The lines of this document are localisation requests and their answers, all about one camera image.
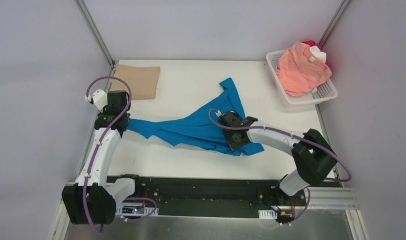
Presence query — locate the blue t shirt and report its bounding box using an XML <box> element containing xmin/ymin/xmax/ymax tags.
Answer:
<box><xmin>127</xmin><ymin>78</ymin><xmax>264</xmax><ymax>156</ymax></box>

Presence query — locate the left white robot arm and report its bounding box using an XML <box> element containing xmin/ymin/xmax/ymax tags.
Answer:
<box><xmin>61</xmin><ymin>89</ymin><xmax>143</xmax><ymax>225</ymax></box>

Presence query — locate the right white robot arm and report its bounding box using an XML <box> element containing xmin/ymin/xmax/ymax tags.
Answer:
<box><xmin>216</xmin><ymin>111</ymin><xmax>337</xmax><ymax>205</ymax></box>

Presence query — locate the folded beige t shirt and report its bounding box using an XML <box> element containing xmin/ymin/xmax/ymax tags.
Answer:
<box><xmin>114</xmin><ymin>64</ymin><xmax>161</xmax><ymax>100</ymax></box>

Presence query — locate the right controller board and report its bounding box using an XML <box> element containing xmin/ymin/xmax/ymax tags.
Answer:
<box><xmin>258</xmin><ymin>209</ymin><xmax>295</xmax><ymax>223</ymax></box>

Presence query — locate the controller board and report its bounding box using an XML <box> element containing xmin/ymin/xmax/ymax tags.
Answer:
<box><xmin>258</xmin><ymin>209</ymin><xmax>295</xmax><ymax>223</ymax></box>
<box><xmin>115</xmin><ymin>202</ymin><xmax>159</xmax><ymax>218</ymax></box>

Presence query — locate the salmon pink t shirt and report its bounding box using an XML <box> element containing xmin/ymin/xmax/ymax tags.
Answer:
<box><xmin>275</xmin><ymin>42</ymin><xmax>332</xmax><ymax>97</ymax></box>

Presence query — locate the white plastic basket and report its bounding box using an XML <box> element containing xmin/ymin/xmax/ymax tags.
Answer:
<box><xmin>266</xmin><ymin>50</ymin><xmax>338</xmax><ymax>109</ymax></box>

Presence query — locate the left controller board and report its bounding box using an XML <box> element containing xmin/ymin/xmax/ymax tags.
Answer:
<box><xmin>115</xmin><ymin>202</ymin><xmax>159</xmax><ymax>218</ymax></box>

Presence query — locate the white garment in basket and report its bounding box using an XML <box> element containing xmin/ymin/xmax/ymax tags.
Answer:
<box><xmin>310</xmin><ymin>45</ymin><xmax>327</xmax><ymax>64</ymax></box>

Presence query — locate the magenta garment in basket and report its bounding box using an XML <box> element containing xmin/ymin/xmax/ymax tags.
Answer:
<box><xmin>303</xmin><ymin>40</ymin><xmax>331</xmax><ymax>68</ymax></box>

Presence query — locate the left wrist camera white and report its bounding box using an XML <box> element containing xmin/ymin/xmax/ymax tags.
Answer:
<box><xmin>85</xmin><ymin>89</ymin><xmax>107</xmax><ymax>113</ymax></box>

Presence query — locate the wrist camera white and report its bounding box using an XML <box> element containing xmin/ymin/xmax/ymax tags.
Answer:
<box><xmin>215</xmin><ymin>110</ymin><xmax>222</xmax><ymax>117</ymax></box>
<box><xmin>85</xmin><ymin>89</ymin><xmax>107</xmax><ymax>113</ymax></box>

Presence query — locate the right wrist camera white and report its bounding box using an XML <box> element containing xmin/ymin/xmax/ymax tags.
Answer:
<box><xmin>215</xmin><ymin>110</ymin><xmax>222</xmax><ymax>117</ymax></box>

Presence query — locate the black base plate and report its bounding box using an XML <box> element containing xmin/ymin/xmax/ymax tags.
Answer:
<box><xmin>120</xmin><ymin>174</ymin><xmax>310</xmax><ymax>219</ymax></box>

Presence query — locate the aluminium frame rail left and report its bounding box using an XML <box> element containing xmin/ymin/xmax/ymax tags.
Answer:
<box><xmin>74</xmin><ymin>0</ymin><xmax>115</xmax><ymax>68</ymax></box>

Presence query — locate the aluminium frame rail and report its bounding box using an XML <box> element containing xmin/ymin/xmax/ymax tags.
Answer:
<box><xmin>318</xmin><ymin>0</ymin><xmax>352</xmax><ymax>49</ymax></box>
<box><xmin>74</xmin><ymin>0</ymin><xmax>115</xmax><ymax>68</ymax></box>

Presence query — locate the aluminium frame rail right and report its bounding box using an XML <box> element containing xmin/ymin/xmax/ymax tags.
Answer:
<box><xmin>318</xmin><ymin>0</ymin><xmax>352</xmax><ymax>49</ymax></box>

